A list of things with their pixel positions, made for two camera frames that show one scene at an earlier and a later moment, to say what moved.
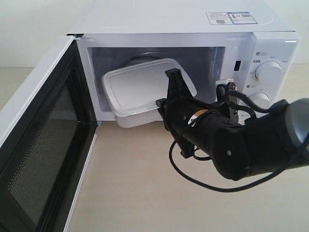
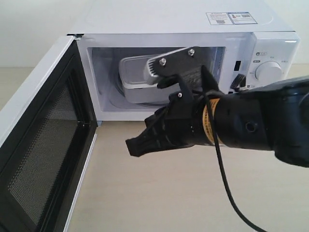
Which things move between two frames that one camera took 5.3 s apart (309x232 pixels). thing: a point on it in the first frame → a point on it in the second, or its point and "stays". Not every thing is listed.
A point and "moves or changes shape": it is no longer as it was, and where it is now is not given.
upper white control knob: (269, 73) stays
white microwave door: (48, 131) stays
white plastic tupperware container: (132, 91) moves or changes shape
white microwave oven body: (248, 44) stays
